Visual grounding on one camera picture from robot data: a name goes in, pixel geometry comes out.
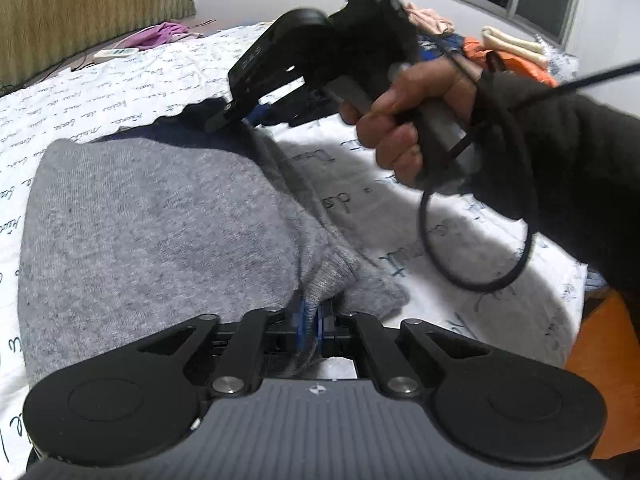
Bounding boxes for pile of colourful clothes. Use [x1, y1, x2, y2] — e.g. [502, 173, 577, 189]
[405, 2, 579, 88]

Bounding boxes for white bedsheet with blue script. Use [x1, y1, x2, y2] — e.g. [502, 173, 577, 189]
[0, 22, 589, 480]

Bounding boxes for grey navy knit sweater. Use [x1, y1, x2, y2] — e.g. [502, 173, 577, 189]
[17, 99, 408, 384]

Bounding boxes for white remote control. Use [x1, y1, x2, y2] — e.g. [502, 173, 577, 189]
[93, 48, 139, 63]

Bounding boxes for right hand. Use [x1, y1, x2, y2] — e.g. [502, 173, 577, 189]
[340, 58, 483, 188]

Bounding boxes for right forearm in dark sleeve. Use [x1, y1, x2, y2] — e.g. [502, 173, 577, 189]
[480, 73, 639, 313]

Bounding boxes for olive padded headboard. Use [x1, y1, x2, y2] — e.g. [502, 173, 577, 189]
[1, 0, 195, 94]

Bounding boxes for purple cloth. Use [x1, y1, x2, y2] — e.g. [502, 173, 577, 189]
[116, 22, 203, 51]

